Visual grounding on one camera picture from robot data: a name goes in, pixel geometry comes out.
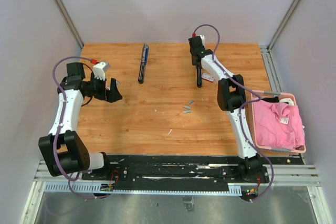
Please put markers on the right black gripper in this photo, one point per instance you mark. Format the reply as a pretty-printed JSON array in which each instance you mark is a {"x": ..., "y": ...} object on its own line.
[{"x": 193, "y": 64}]

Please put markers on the blue stapler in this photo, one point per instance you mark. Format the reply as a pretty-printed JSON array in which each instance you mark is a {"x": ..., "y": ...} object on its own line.
[
  {"x": 199, "y": 76},
  {"x": 144, "y": 59}
]

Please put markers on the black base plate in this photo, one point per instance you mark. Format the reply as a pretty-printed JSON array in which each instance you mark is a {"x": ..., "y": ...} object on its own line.
[{"x": 189, "y": 172}]

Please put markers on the pink cloth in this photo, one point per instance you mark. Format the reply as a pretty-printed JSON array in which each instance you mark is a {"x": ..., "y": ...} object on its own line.
[{"x": 278, "y": 125}]

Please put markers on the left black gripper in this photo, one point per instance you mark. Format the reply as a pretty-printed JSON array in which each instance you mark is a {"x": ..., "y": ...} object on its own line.
[{"x": 111, "y": 95}]

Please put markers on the grey cable duct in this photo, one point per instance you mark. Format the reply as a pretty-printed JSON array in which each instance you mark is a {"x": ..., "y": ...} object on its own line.
[{"x": 98, "y": 188}]

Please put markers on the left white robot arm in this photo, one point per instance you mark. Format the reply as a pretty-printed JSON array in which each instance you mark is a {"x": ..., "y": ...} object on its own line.
[{"x": 62, "y": 149}]

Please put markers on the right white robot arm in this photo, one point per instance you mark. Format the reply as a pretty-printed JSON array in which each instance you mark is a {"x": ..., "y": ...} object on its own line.
[{"x": 231, "y": 98}]

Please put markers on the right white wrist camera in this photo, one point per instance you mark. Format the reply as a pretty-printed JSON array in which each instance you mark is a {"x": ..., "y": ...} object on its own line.
[{"x": 202, "y": 37}]

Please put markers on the pink plastic basket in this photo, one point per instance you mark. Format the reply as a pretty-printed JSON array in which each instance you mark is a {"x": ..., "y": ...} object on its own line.
[{"x": 272, "y": 97}]

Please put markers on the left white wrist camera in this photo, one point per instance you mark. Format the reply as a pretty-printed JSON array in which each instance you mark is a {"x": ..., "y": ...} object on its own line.
[{"x": 100, "y": 69}]

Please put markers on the red staple box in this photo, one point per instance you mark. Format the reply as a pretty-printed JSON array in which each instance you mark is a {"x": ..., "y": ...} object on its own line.
[{"x": 207, "y": 77}]

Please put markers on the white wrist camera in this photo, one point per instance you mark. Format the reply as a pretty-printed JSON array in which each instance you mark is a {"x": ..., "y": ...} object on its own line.
[
  {"x": 202, "y": 37},
  {"x": 100, "y": 69}
]

